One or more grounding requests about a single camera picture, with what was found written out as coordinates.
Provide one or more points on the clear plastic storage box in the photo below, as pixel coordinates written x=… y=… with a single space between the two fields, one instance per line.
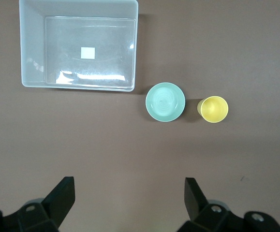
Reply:
x=33 y=48

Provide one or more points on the brown table cover sheet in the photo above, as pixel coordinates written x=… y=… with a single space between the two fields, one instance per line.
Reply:
x=139 y=157

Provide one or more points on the light green bowl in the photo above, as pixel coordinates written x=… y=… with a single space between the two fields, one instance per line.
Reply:
x=165 y=101

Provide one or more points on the yellow cup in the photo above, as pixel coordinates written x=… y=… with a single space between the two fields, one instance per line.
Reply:
x=213 y=110

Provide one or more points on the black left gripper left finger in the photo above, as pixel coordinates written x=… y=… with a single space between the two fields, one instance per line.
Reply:
x=60 y=198

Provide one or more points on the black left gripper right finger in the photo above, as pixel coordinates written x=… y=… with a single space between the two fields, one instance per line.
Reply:
x=195 y=200

